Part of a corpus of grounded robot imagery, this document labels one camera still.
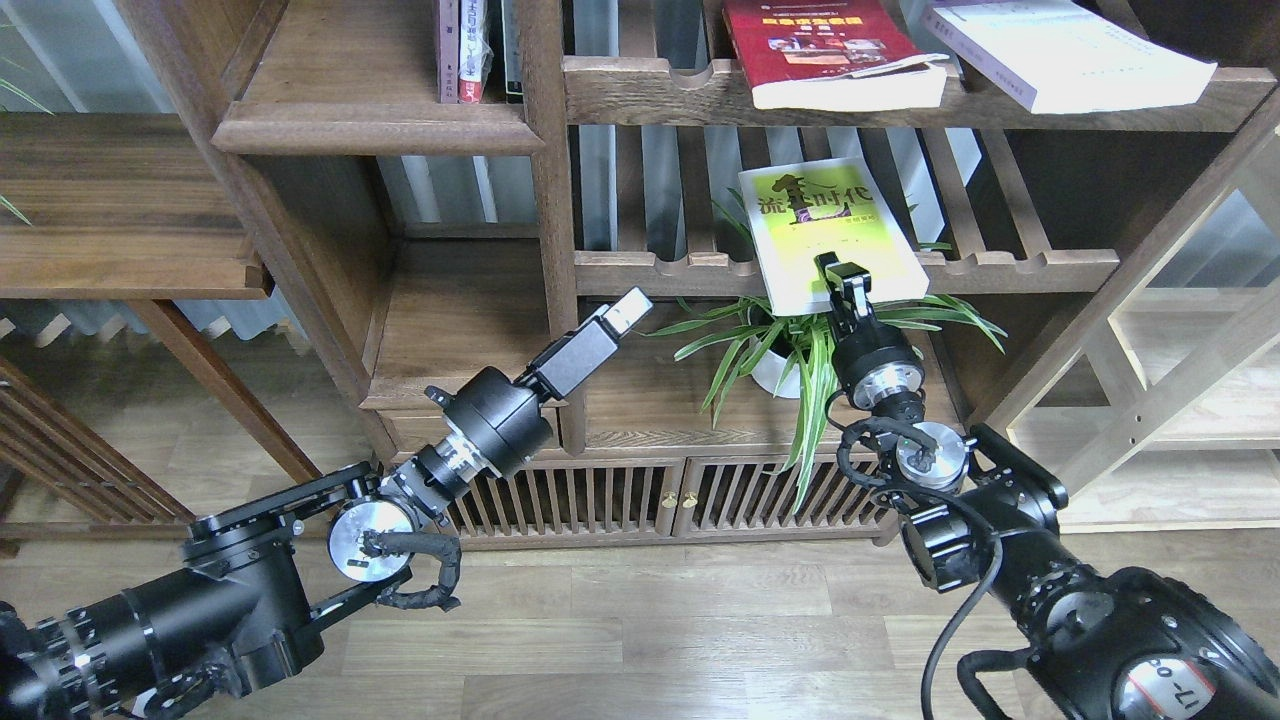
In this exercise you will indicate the upright red white book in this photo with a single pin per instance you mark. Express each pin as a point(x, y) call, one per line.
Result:
point(475, 53)

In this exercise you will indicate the upright pink spine book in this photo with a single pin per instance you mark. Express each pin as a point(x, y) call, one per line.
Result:
point(448, 13)

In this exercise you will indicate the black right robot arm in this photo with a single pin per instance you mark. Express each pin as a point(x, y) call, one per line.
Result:
point(975, 510)

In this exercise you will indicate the right slatted cabinet door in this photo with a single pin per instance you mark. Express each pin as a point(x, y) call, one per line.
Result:
point(738, 498)

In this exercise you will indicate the light wooden shelf unit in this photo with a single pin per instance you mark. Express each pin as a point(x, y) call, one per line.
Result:
point(1168, 416)

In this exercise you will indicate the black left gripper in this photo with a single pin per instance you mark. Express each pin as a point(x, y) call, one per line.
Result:
point(497, 424)

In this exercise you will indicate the slatted cabinet door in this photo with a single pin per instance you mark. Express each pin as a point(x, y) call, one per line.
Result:
point(738, 498)
point(570, 503)

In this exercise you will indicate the yellow green book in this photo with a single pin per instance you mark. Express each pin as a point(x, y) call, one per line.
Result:
point(799, 211)

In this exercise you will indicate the dark wooden slatted rack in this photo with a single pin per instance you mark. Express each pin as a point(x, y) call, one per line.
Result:
point(43, 442)

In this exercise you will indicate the potted spider plant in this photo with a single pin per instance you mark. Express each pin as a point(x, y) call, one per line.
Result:
point(806, 344)

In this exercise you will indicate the white lavender book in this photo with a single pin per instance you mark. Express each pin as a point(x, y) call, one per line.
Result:
point(1055, 57)

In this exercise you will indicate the dark wooden side table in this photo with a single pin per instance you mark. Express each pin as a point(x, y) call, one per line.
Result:
point(123, 207)

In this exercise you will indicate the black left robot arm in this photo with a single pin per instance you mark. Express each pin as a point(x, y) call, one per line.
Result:
point(261, 583)

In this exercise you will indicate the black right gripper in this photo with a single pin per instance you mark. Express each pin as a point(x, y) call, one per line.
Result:
point(873, 362)

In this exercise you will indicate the left slatted cabinet door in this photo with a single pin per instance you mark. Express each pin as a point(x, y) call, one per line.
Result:
point(570, 503)

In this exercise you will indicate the upright dark book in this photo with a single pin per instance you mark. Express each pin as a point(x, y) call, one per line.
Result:
point(513, 81)

